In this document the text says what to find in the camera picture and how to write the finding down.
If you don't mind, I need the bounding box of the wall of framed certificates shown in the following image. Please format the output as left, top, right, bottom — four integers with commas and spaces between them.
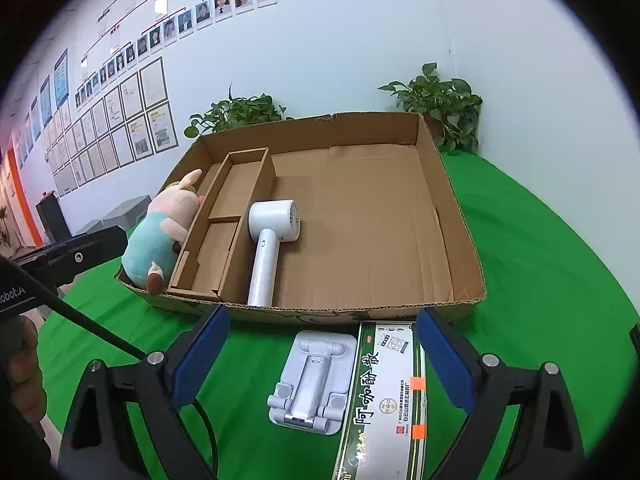
42, 57, 180, 198

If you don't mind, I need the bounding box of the black cable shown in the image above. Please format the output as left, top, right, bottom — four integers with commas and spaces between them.
30, 280, 221, 480

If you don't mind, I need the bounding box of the row of portrait photos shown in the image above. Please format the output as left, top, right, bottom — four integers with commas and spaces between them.
75, 0, 278, 108

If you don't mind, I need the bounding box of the green tablecloth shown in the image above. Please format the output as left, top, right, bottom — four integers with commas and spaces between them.
37, 152, 640, 480

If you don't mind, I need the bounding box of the blue wall poster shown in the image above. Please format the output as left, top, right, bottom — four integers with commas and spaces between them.
54, 49, 69, 108
40, 75, 52, 128

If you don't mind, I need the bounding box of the person's left hand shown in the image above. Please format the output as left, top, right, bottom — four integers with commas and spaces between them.
2, 316, 49, 432

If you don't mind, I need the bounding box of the bushy green potted plant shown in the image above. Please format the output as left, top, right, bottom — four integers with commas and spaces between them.
184, 85, 296, 139

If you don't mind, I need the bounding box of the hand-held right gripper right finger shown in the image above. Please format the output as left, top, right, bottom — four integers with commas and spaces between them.
416, 307, 586, 480

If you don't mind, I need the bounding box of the small green potted plant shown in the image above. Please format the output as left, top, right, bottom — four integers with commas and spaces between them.
377, 62, 485, 155

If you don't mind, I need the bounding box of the narrow cardboard box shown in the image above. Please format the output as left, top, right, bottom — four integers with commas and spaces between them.
166, 147, 277, 303

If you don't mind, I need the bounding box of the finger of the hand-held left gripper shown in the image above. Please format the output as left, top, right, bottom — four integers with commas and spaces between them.
30, 225, 128, 287

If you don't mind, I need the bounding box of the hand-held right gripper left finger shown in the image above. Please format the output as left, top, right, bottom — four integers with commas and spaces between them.
59, 304, 231, 480

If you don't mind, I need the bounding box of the white hair dryer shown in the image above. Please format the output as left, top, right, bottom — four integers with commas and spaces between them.
246, 199, 301, 307

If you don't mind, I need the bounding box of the white folding phone stand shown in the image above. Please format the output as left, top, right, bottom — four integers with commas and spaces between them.
267, 330, 358, 436

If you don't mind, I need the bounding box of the black cabinet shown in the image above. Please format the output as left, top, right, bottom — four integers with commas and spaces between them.
36, 191, 71, 248

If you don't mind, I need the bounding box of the large cardboard box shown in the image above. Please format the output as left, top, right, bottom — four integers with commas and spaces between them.
115, 111, 487, 325

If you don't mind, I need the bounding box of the green and white medicine box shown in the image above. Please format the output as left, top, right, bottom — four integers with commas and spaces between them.
332, 320, 427, 480

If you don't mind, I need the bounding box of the pink pig plush toy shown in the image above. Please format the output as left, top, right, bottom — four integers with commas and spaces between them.
121, 168, 205, 293

